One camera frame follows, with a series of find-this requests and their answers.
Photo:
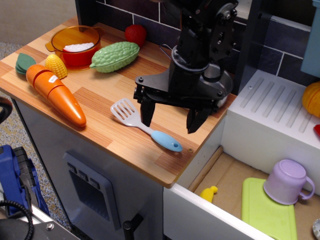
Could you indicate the orange toy pumpkin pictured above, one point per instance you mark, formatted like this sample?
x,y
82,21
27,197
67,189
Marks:
x,y
311,99

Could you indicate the black oven door handle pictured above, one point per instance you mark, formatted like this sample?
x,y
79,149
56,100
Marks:
x,y
130,226

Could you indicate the silver metal pan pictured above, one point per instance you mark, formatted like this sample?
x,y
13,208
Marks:
x,y
216,84

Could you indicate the red toy strawberry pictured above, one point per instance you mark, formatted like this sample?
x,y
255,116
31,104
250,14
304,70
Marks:
x,y
136,33

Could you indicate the white dish rack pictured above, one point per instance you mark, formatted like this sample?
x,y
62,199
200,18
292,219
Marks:
x,y
266,123

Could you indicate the yellow toy piece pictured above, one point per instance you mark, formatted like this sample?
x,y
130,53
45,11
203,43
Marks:
x,y
209,193

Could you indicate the green toy leaves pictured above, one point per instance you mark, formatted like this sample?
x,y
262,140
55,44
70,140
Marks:
x,y
23,62

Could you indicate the orange transparent pot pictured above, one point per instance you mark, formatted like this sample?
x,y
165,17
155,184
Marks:
x,y
78,34

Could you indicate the teal cabinet side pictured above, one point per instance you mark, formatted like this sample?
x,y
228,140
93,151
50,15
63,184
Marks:
x,y
311,60

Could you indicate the red toy piece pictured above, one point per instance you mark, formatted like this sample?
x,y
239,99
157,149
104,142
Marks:
x,y
316,129

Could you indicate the silver round object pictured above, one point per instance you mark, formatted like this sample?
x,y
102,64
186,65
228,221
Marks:
x,y
316,229

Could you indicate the lime green cutting board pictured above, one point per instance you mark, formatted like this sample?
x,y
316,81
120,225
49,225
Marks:
x,y
276,220

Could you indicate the blue black clamp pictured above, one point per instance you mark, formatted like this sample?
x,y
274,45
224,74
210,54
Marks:
x,y
19,179

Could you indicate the white rice red bowl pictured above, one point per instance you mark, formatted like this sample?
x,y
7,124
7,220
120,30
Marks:
x,y
79,55

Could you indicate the yellow toy corn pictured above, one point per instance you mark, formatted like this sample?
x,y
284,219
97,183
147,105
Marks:
x,y
56,65

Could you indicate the white spatula blue handle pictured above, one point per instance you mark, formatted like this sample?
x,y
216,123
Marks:
x,y
127,114

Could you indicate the orange toy carrot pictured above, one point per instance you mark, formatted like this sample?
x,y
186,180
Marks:
x,y
48,85

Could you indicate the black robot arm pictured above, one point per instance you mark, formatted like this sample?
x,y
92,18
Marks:
x,y
206,30

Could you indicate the grey oven door panel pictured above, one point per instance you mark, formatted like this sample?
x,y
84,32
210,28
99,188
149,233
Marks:
x,y
94,192

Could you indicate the green toy bitter gourd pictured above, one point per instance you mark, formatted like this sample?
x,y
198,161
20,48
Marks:
x,y
114,56

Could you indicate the purple plastic cup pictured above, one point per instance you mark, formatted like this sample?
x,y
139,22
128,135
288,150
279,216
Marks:
x,y
287,182

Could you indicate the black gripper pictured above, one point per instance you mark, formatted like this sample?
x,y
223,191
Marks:
x,y
178,86

